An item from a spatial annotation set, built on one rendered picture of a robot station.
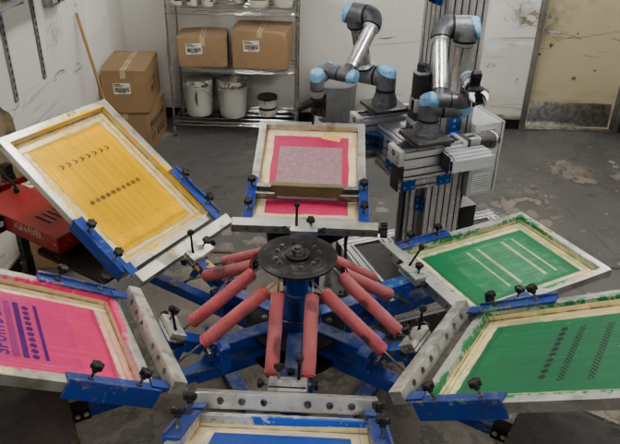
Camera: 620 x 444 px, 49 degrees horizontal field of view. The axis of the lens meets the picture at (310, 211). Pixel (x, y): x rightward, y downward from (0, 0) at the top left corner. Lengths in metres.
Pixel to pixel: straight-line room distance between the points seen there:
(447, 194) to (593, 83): 3.61
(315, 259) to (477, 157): 1.52
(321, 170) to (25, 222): 1.46
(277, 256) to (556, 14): 5.15
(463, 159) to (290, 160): 0.93
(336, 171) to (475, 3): 1.14
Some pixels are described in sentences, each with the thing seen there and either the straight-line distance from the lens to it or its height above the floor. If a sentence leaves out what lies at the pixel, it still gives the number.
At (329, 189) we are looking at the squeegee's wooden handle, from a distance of 3.29.
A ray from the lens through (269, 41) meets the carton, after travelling 6.40.
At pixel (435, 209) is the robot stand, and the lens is 4.18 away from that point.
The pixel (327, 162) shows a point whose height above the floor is 1.16.
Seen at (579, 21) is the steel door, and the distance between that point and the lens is 7.26.
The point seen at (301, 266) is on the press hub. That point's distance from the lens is 2.45.
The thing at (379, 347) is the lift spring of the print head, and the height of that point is 1.11.
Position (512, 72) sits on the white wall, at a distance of 7.17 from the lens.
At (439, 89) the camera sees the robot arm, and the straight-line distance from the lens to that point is 3.37.
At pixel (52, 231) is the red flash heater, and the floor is 1.10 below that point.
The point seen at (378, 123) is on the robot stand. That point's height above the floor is 1.17.
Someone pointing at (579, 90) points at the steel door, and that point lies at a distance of 7.49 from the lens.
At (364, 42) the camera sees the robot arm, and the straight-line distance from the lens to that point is 3.69.
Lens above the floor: 2.70
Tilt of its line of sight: 30 degrees down
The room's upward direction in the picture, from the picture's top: 1 degrees clockwise
